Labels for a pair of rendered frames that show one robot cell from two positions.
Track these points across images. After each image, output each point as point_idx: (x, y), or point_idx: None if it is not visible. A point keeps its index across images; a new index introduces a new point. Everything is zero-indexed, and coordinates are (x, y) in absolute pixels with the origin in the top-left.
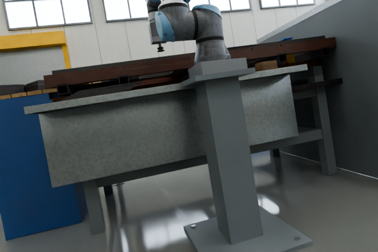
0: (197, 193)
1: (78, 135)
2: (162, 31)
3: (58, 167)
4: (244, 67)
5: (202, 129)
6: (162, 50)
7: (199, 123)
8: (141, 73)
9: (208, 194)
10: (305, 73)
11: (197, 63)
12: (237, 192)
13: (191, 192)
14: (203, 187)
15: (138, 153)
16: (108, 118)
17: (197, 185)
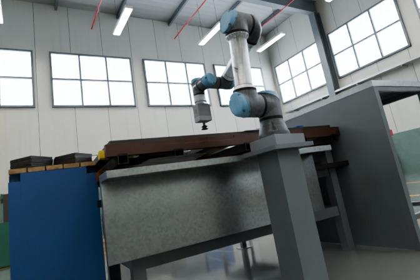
0: (230, 279)
1: (139, 207)
2: (241, 108)
3: (117, 242)
4: (303, 140)
5: (266, 196)
6: (207, 128)
7: (247, 196)
8: (194, 147)
9: (244, 279)
10: (317, 157)
11: (269, 135)
12: (309, 251)
13: (222, 279)
14: (232, 274)
15: (194, 225)
16: (167, 189)
17: (222, 273)
